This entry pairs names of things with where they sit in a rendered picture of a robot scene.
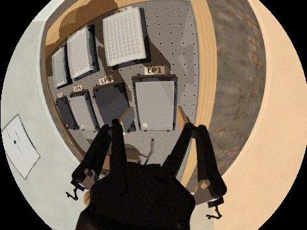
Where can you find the tan button panel box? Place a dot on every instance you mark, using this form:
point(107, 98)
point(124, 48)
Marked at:
point(132, 156)

